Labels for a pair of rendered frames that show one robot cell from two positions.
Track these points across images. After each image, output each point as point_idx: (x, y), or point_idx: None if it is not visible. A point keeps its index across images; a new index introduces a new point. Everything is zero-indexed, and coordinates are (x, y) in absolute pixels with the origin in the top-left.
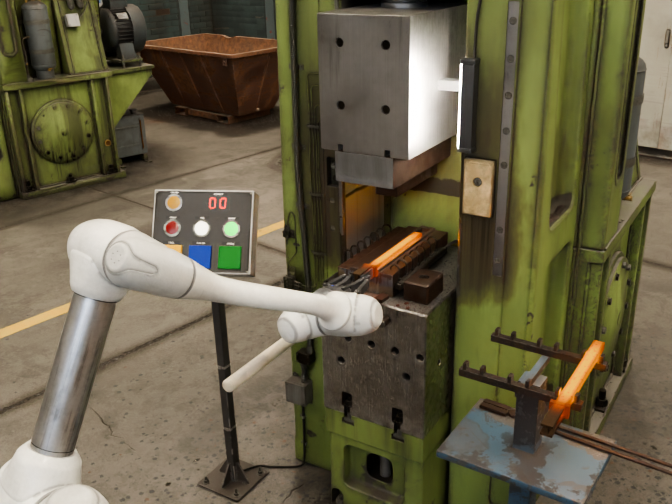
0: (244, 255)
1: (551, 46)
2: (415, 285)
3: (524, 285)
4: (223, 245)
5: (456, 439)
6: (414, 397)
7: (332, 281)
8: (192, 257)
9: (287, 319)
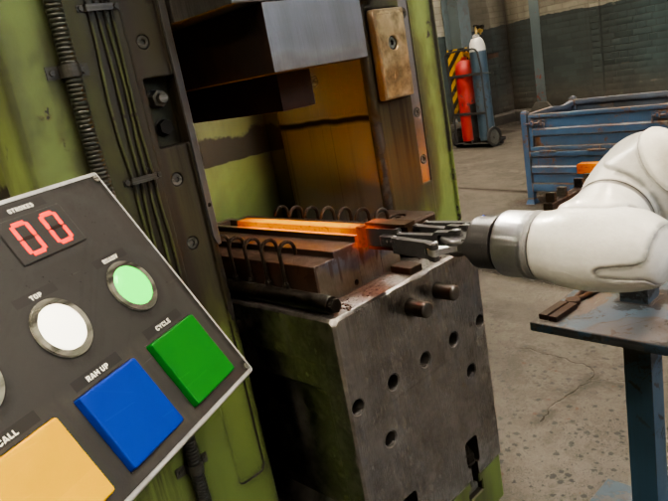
0: (210, 332)
1: None
2: (423, 219)
3: (447, 179)
4: (153, 339)
5: (643, 335)
6: (484, 395)
7: (423, 241)
8: (121, 426)
9: (665, 223)
